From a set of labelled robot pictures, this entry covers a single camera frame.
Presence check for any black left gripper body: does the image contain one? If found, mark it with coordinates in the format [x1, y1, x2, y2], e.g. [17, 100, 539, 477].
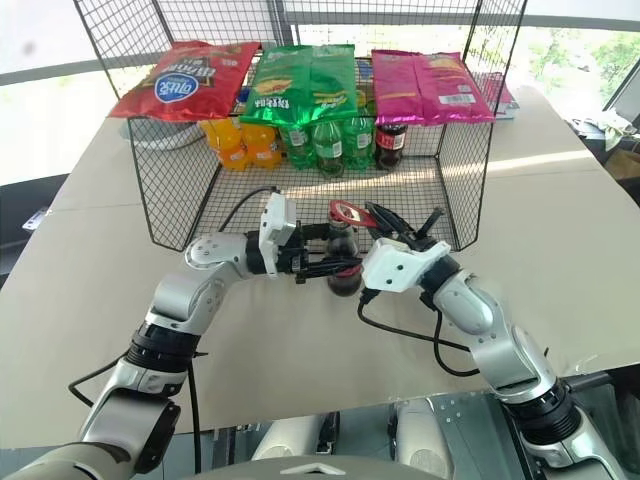
[276, 224, 322, 287]

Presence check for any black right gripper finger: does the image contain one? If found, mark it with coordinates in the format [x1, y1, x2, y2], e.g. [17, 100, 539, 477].
[370, 219, 404, 243]
[364, 200, 417, 235]

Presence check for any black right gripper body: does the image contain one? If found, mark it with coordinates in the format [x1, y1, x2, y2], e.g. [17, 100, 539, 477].
[392, 208, 445, 255]

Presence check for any glass cola bottle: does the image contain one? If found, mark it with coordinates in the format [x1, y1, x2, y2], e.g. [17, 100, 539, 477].
[323, 208, 365, 299]

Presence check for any plastic cola bottle red label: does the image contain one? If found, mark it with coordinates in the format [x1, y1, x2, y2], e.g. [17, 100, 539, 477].
[374, 122, 409, 172]

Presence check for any green soda plastic bottle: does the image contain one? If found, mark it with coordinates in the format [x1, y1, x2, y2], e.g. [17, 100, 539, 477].
[278, 122, 317, 170]
[311, 119, 347, 180]
[341, 116, 377, 170]

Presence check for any orange soda plastic bottle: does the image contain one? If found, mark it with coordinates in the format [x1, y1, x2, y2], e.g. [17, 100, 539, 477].
[199, 118, 249, 172]
[241, 122, 284, 170]

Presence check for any pink chip bag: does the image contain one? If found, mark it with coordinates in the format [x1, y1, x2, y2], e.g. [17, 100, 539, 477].
[370, 49, 497, 127]

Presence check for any green chip bag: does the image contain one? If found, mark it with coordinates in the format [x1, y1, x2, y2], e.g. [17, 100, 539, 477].
[238, 44, 359, 127]

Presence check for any white book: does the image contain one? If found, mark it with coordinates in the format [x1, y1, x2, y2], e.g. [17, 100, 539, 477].
[492, 101, 522, 122]

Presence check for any white rounded shell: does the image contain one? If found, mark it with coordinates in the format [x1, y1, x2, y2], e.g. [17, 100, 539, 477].
[249, 413, 324, 462]
[393, 398, 457, 467]

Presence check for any perforated grey metal plate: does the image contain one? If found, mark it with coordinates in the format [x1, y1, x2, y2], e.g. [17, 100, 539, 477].
[428, 391, 509, 454]

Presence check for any red chip bag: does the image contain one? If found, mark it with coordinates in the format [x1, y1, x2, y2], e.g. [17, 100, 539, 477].
[108, 40, 263, 123]

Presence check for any grey robot torso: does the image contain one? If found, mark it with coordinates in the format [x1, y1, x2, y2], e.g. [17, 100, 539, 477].
[179, 453, 466, 480]

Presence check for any brown paper bag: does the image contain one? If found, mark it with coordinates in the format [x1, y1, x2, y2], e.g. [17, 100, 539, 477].
[603, 143, 640, 182]

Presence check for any pale crumpled cloth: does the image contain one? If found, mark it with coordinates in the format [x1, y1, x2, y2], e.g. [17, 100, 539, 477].
[598, 117, 639, 152]

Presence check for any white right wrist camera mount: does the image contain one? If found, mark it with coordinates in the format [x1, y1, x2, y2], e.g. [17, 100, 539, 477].
[361, 237, 449, 294]

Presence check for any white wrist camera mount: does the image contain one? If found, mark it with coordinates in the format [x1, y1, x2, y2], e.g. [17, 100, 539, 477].
[258, 192, 300, 277]
[361, 237, 449, 294]

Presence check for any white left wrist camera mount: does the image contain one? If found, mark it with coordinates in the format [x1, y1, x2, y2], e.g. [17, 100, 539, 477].
[258, 192, 300, 277]

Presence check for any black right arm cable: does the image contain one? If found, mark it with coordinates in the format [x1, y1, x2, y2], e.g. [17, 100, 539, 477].
[356, 288, 482, 377]

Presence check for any black wire mesh rack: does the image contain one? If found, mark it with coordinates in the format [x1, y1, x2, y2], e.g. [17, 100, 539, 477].
[71, 0, 530, 253]

